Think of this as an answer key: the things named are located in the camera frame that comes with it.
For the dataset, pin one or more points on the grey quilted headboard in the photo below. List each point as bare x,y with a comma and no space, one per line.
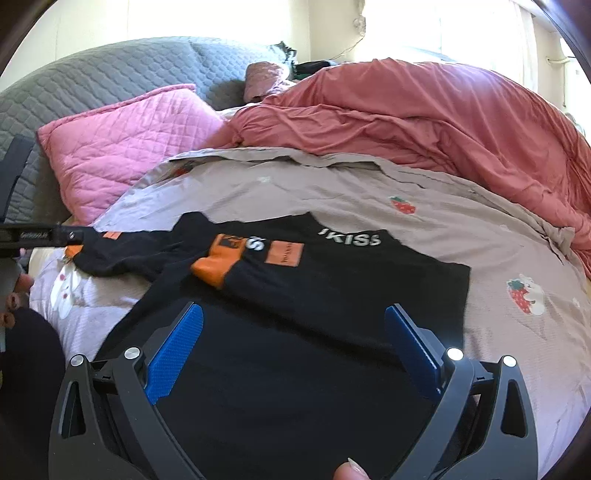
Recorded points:
92,78

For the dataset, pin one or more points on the black t-shirt with orange patches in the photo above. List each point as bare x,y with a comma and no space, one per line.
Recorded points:
300,300

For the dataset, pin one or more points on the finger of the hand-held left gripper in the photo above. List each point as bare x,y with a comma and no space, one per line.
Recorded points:
37,235

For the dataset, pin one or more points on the person's right hand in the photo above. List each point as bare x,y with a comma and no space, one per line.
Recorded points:
351,470

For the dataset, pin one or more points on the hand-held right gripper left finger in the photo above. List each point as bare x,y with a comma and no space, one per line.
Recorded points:
175,350

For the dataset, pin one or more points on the bright window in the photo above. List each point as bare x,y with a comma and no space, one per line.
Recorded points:
461,27

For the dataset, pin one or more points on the person's left hand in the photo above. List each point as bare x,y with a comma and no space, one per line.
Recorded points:
23,288

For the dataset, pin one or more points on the small dusty pink pillow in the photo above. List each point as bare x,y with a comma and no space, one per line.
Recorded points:
265,81

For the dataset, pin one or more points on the dark clothes pile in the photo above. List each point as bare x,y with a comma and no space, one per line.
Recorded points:
314,68

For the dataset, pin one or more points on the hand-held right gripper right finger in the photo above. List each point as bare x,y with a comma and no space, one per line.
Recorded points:
411,350

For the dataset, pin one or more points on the beige strawberry print bed sheet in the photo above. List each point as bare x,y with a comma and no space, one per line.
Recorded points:
323,194

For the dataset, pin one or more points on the pink quilted pillow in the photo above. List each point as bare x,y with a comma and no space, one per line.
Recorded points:
124,143

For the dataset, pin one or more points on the coral red duvet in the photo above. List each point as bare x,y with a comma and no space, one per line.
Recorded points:
415,115

